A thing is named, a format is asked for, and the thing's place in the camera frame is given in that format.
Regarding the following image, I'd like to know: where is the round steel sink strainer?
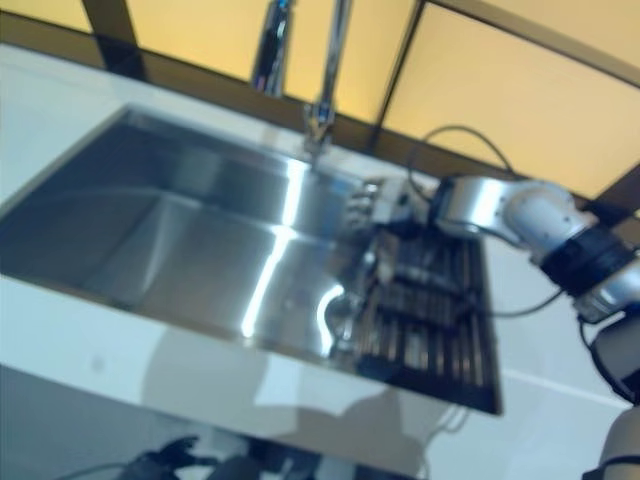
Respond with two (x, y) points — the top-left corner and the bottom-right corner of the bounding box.
(323, 288), (367, 352)

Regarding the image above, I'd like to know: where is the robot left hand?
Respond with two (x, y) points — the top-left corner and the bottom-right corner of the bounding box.
(134, 436), (202, 480)

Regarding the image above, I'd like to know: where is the chrome gooseneck faucet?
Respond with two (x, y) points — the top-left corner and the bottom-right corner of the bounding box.
(249, 0), (356, 166)

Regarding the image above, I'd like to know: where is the black dish drying rack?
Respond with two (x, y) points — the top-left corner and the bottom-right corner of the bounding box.
(344, 174), (501, 414)

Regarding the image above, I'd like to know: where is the stainless steel sink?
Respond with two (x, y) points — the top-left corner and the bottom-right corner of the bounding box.
(0, 102), (504, 416)

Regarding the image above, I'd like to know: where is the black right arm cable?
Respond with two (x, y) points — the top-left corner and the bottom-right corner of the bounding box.
(407, 124), (640, 401)

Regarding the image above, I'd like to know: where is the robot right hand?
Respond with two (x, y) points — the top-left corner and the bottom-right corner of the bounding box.
(344, 177), (436, 236)

